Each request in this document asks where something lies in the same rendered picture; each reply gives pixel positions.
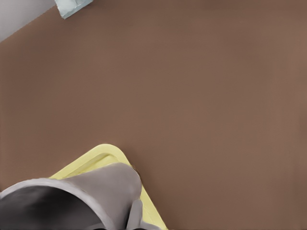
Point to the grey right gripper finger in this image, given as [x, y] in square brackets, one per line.
[135, 214]

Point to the yellow tray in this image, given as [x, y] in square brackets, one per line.
[150, 213]

